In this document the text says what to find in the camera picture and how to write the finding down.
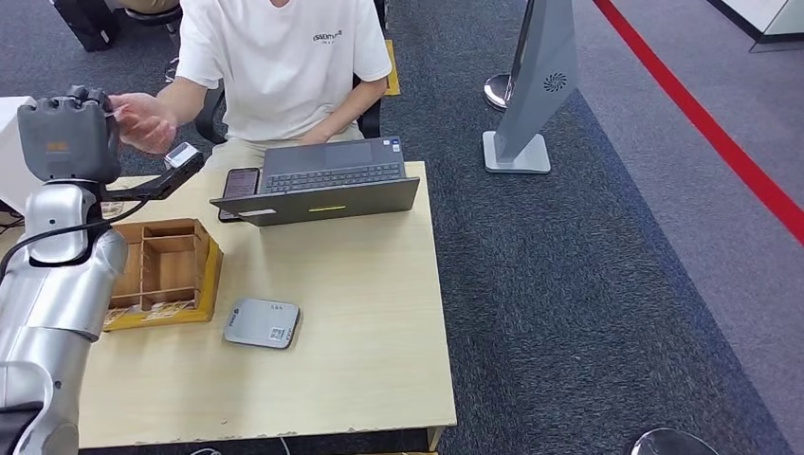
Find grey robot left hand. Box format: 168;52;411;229
16;84;123;185

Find person's right hand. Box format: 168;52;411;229
109;92;179;155

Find person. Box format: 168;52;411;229
109;0;393;173

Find grey card reader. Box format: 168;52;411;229
223;297;302;351

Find grey laptop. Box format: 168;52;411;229
210;136;421;228

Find black smartphone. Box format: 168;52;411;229
217;167;262;223

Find yellow floor tape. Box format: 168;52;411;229
384;38;402;97

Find black bag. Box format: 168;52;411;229
49;0;120;53

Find wooden compartment box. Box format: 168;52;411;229
103;217;224;333

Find chrome stanchion base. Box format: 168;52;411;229
630;428;721;455
484;73;517;113

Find grey kiosk stand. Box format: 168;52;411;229
482;0;580;175

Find white counter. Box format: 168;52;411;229
706;0;804;54

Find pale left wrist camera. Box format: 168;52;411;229
164;141;202;170

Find black camera bracket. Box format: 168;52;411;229
100;150;207;203

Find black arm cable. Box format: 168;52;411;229
0;199;152;283

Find thin white cable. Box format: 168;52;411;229
188;438;293;455

